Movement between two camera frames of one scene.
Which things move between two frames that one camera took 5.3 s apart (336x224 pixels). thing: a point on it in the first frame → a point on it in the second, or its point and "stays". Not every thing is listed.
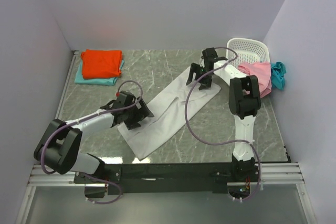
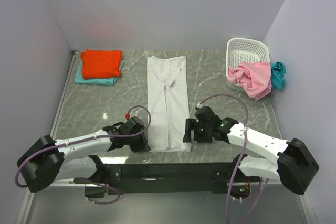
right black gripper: (194, 68) → (190, 125)
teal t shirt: (278, 71) stays
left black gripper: (142, 113) → (142, 146)
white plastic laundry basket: (248, 51) stays
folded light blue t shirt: (103, 81) stays
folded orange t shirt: (101, 63) stays
